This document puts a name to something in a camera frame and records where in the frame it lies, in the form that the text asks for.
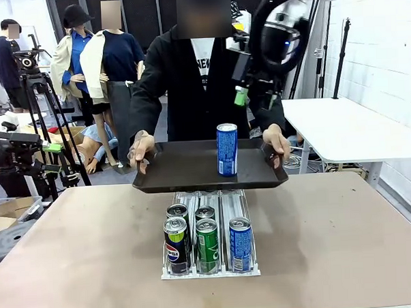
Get crouching person in blue shirt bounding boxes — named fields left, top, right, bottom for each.
left=74, top=123, right=121, bottom=176

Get flat cardboard sheet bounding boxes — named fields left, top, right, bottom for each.
left=0, top=213, right=19, bottom=236

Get person's right forearm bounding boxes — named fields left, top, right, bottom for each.
left=127, top=87, right=165, bottom=138

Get white side table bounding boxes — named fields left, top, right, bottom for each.
left=280, top=93, right=411, bottom=192

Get dark grey round base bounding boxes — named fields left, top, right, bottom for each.
left=0, top=219, right=40, bottom=271

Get clear plastic storage bin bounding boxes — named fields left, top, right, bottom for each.
left=0, top=195, right=45, bottom=224

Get mannequin with black hat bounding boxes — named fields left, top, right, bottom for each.
left=47, top=3, right=120, bottom=170

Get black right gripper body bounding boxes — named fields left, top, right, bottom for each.
left=248, top=67, right=286, bottom=97

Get black light stand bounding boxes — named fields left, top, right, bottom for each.
left=328, top=16, right=356, bottom=100

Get black serving tray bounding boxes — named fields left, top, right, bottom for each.
left=130, top=136, right=290, bottom=196

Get person's left hand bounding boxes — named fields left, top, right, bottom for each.
left=261, top=123, right=292, bottom=170

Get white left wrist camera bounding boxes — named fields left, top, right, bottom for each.
left=0, top=110, right=20, bottom=133

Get black backpack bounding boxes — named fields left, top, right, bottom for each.
left=0, top=169, right=52, bottom=200

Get standing person in navy shirt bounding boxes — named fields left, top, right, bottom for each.
left=0, top=17, right=30, bottom=115

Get clear acrylic can rack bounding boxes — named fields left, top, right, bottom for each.
left=157, top=187, right=262, bottom=282

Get white floor cables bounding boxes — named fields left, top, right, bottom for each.
left=282, top=151, right=308, bottom=170

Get black camera tripod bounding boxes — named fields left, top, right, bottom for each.
left=7, top=31, right=92, bottom=204

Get person's left forearm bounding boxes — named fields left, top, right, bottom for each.
left=254, top=92, right=287, bottom=129

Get Pepsi lime can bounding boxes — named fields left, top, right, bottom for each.
left=163, top=215, right=192, bottom=277
left=166, top=202, right=190, bottom=234

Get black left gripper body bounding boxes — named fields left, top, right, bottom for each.
left=0, top=129, right=34, bottom=178

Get mannequin with navy top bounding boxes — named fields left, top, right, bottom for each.
left=78, top=0, right=151, bottom=171

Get person's right hand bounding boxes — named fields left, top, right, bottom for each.
left=127, top=129, right=158, bottom=176

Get green Chilsung cider can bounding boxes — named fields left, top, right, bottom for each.
left=194, top=204, right=217, bottom=224
left=195, top=217, right=221, bottom=275

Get black stand pole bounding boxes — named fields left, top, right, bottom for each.
left=313, top=0, right=337, bottom=99
left=288, top=65, right=308, bottom=100

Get blue Pocari Sweat can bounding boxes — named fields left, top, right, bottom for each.
left=228, top=215, right=255, bottom=274
left=215, top=122, right=241, bottom=178

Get brown cardboard box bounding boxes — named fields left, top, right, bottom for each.
left=19, top=122, right=88, bottom=167

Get mannequin with bucket hat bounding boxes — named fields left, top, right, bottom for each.
left=231, top=0, right=254, bottom=33

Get person in black cardigan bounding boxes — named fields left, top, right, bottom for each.
left=123, top=0, right=288, bottom=147

